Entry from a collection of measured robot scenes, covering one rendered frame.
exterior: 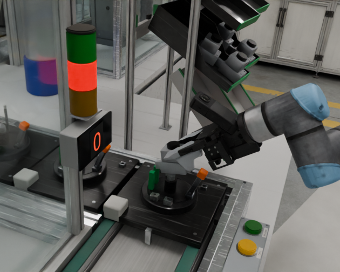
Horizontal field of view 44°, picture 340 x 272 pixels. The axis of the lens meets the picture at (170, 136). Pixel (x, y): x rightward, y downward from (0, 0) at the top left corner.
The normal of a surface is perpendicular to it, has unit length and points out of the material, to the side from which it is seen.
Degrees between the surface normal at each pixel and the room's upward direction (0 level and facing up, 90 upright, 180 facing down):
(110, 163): 0
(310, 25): 90
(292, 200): 0
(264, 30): 90
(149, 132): 0
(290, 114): 74
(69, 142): 90
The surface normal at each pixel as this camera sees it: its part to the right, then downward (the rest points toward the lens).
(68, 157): -0.36, 0.43
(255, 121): -0.56, 0.00
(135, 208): 0.07, -0.87
